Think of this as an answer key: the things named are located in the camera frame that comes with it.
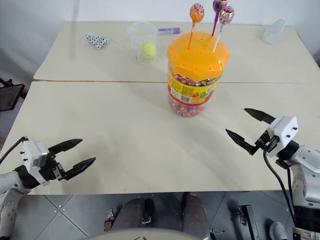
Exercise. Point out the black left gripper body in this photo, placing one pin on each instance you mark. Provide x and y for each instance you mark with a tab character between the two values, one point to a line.
51	171

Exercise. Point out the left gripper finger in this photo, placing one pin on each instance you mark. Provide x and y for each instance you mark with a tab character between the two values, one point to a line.
80	166
65	145

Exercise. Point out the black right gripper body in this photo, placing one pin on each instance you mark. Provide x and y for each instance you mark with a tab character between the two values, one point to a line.
268	143

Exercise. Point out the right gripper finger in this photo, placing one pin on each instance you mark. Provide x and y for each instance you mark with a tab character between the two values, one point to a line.
261	115
241	140

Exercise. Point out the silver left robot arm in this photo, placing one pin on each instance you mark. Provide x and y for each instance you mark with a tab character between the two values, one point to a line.
10	182

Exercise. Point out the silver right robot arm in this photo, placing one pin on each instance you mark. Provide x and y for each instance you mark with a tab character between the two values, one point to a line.
310	160

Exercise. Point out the lollipop jar with orange lid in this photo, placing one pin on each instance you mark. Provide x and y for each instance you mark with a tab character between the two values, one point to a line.
195	65

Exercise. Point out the white stick lollipop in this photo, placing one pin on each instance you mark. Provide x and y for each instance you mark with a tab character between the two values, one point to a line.
227	15

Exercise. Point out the purple stick lollipop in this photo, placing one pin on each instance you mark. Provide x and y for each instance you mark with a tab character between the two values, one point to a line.
219	5

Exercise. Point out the orange stick lollipop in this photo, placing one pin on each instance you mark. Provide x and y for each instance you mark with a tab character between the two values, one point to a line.
197	12

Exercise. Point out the dark rounded shape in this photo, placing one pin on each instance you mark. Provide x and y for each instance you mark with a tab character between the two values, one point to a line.
131	212
195	215

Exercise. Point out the black metal stand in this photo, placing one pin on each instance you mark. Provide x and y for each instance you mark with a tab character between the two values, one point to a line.
10	96

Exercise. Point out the black metal bar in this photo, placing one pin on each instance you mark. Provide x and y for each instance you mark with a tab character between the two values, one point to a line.
250	222

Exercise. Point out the clear plastic box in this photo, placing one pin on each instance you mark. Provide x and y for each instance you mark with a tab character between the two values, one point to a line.
272	31

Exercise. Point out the grey rounded foot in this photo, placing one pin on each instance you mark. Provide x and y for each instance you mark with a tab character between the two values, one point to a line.
278	231

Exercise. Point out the pack of black-white balls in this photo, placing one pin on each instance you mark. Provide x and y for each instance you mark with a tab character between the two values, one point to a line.
97	40

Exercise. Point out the purple marker pen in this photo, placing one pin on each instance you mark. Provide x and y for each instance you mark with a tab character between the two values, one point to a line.
168	30

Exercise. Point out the yellow tennis ball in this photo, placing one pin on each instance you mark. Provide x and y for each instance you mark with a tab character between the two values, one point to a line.
148	50

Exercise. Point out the clear plastic measuring cup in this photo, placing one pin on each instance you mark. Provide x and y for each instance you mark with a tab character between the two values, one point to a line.
136	37

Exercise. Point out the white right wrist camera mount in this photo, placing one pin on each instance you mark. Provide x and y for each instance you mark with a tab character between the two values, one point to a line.
285	130

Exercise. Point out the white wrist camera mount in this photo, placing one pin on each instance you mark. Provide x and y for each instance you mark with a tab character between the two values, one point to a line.
285	130
35	155

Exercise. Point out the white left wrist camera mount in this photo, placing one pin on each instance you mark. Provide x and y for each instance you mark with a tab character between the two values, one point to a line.
35	155

